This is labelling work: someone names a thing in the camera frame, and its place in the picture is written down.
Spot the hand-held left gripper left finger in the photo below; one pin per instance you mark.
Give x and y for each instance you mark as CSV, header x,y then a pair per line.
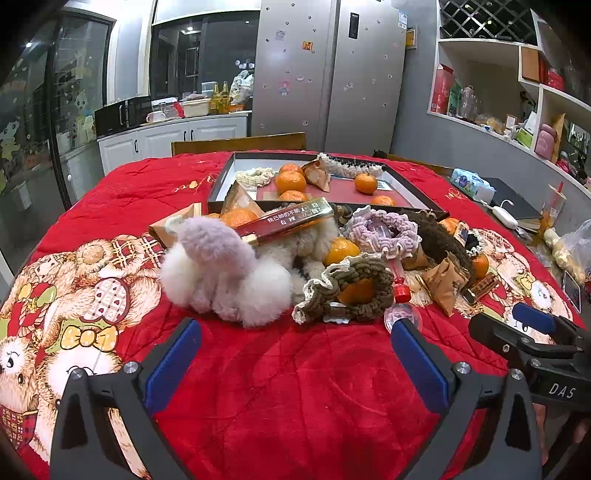
x,y
173,364

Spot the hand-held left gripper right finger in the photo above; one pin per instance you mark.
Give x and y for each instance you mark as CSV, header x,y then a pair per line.
x,y
420,367

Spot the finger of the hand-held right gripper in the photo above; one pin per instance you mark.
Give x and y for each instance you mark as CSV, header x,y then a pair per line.
x,y
531,317
498,334

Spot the shallow black white box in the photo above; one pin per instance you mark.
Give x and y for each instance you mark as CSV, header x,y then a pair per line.
x,y
344,191

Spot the cream knit scrunchie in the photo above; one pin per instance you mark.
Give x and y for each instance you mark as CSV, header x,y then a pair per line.
x,y
254,177

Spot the brown paper pyramid packet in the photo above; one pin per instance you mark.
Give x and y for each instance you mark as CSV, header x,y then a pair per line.
x,y
238,196
171,226
445,281
318,175
413,261

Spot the dark smartphone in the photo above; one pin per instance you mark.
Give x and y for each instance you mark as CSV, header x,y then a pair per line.
x,y
572,288

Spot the small brown gold box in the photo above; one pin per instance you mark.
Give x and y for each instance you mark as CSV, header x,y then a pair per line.
x,y
480,286

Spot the clear plastic bag of food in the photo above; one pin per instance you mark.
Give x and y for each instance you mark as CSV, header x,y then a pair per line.
x,y
572,254

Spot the red clear toy tube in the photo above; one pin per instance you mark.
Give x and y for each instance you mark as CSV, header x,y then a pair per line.
x,y
400,288

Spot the black lace-edged scrunchie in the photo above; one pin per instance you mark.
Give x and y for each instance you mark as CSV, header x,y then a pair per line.
x,y
473,242

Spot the silver metal hair clip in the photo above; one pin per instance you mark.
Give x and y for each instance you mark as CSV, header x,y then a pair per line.
x,y
334,316

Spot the brown lace-edged scrunchie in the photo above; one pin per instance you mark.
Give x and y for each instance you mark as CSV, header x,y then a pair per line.
x,y
369,267

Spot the dark brown knit scrunchie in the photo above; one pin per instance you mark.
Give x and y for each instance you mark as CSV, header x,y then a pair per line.
x,y
434,240

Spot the fluffy pink white plush toy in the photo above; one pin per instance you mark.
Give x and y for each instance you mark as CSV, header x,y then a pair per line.
x,y
217,258

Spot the drink cup with red straw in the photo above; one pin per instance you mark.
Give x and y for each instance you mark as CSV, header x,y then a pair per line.
x,y
553,203

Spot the black notebook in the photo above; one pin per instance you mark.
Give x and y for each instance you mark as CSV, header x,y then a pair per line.
x,y
512,201

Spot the red bear print blanket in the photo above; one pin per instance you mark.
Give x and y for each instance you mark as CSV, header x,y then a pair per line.
x,y
300,392

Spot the purple knit scrunchie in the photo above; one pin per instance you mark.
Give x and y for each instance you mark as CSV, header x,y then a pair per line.
x,y
383,233

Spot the blue white tissue pack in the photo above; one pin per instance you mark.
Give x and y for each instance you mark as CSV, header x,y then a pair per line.
x,y
471,182

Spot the cream fluffy scrunchie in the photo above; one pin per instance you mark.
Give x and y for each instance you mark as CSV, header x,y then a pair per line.
x,y
314,242

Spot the pink thermos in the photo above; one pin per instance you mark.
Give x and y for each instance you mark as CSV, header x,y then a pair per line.
x,y
545,141

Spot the long red gold box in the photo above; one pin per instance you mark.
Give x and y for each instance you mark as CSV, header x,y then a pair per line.
x,y
286,219

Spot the small black object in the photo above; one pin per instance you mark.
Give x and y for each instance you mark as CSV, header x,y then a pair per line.
x,y
378,152

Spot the white kitchen cabinet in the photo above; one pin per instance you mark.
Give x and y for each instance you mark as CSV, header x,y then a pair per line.
x,y
175,138

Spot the green box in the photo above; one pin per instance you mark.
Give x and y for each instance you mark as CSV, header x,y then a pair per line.
x,y
455,99

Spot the wooden chair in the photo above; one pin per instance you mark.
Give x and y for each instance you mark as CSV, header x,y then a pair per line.
x,y
240,142

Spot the red container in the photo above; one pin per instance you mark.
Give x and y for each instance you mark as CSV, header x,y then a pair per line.
x,y
554,79

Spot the tall red box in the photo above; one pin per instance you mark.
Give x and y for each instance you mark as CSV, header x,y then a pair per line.
x,y
442,90

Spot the white mug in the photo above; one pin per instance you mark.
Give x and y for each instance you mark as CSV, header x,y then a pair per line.
x,y
157,116

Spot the cardboard box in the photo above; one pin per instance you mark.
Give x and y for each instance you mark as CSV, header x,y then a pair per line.
x,y
530,64

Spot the black microwave oven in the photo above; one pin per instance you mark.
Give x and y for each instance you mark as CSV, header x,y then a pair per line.
x,y
122,114

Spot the white plastic basin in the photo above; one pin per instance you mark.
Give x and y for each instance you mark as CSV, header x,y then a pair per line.
x,y
196,108

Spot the yellow glass bottle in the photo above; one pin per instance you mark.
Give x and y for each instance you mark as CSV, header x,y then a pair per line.
x,y
214,99
225,98

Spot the glass sliding door with stickers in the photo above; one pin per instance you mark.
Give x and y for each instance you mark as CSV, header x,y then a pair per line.
x,y
41,115

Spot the white plastic bag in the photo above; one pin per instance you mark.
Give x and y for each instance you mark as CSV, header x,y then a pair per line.
x,y
242,87

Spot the dark lattice wine rack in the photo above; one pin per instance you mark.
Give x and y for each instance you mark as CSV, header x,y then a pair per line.
x,y
485,18

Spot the silver double-door refrigerator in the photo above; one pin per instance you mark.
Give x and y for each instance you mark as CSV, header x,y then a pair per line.
x,y
332,74

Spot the dark kitchen window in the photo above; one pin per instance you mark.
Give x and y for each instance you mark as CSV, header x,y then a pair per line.
x,y
203,60

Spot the white wall shelf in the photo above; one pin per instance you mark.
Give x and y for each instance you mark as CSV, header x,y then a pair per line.
x,y
485,41

